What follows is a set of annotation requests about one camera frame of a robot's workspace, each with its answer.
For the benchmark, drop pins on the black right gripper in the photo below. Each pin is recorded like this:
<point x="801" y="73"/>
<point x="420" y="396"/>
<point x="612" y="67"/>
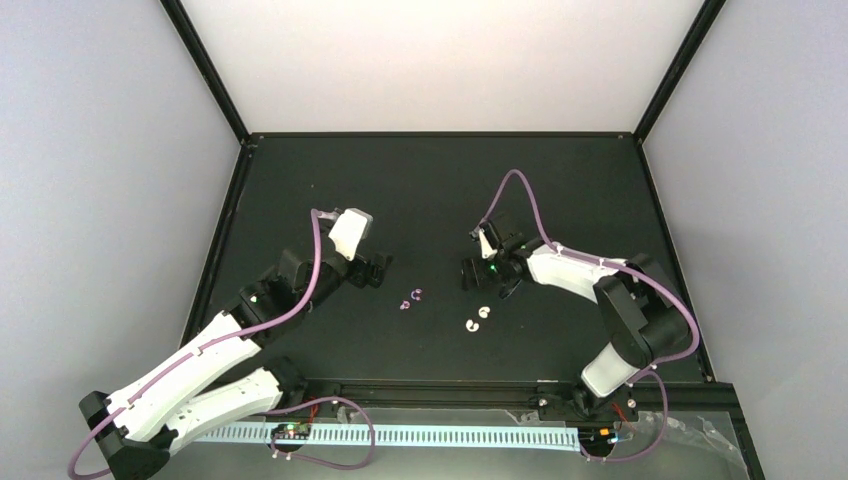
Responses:
<point x="474" y="277"/>

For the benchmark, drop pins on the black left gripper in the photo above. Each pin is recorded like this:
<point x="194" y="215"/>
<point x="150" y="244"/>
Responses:
<point x="360" y="277"/>

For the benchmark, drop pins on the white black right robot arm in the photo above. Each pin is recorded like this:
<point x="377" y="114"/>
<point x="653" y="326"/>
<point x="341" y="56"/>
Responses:
<point x="645" y="320"/>

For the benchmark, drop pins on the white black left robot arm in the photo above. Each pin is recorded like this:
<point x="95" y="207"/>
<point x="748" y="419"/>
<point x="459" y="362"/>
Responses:
<point x="140" y="427"/>

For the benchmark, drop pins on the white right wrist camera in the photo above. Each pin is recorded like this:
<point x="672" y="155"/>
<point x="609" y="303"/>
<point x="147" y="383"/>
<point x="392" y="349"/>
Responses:
<point x="484" y="236"/>

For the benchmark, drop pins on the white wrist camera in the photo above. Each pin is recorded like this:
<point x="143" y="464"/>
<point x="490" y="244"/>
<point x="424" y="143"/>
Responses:
<point x="350" y="228"/>
<point x="484" y="236"/>

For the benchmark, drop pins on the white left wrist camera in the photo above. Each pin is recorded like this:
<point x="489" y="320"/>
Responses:
<point x="350" y="228"/>

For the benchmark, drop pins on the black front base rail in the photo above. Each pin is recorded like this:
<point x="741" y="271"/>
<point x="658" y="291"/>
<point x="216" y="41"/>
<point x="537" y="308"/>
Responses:
<point x="442" y="394"/>

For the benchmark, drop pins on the white slotted cable duct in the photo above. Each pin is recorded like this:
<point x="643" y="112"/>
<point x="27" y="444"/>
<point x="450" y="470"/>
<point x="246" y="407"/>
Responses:
<point x="557" y="438"/>

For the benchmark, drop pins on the black rear left frame post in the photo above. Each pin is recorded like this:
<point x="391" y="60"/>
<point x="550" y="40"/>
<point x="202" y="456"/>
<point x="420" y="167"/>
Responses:
<point x="191" y="40"/>

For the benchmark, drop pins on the black frame post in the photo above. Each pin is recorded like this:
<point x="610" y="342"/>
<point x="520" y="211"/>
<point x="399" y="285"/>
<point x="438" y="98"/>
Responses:
<point x="191" y="40"/>
<point x="693" y="39"/>

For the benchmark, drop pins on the black rear right frame post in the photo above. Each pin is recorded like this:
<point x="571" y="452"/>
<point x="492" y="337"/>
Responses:
<point x="693" y="39"/>

